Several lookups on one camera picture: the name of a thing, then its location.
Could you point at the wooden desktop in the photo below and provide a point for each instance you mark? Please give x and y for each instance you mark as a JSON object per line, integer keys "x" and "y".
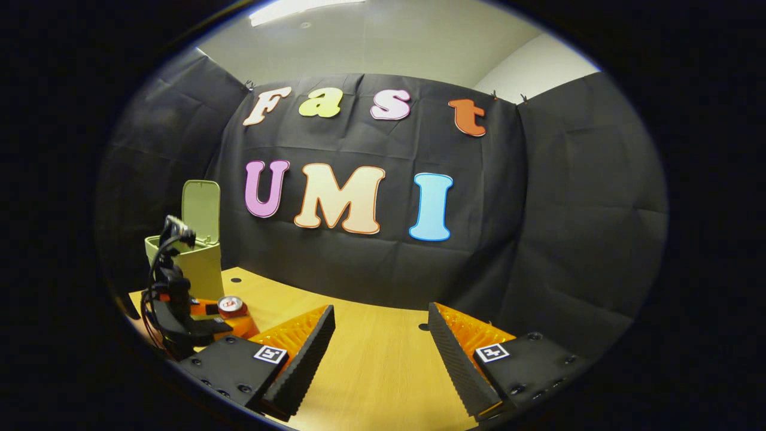
{"x": 371, "y": 371}

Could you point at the pale green desktop garbage bin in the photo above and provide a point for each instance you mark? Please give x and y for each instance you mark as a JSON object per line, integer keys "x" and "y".
{"x": 200, "y": 206}

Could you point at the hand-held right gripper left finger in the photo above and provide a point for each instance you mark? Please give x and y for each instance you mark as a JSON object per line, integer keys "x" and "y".
{"x": 311, "y": 353}

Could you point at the ceiling light panel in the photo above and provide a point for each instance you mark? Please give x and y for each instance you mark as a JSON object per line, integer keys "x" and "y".
{"x": 287, "y": 11}

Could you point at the red pop can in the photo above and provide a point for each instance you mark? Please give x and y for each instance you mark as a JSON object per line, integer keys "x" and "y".
{"x": 232, "y": 306}

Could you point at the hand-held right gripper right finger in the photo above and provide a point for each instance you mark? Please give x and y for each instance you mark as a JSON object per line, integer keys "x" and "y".
{"x": 458, "y": 365}

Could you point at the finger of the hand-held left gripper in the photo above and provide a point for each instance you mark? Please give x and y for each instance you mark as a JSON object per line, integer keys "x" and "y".
{"x": 244, "y": 328}
{"x": 204, "y": 307}

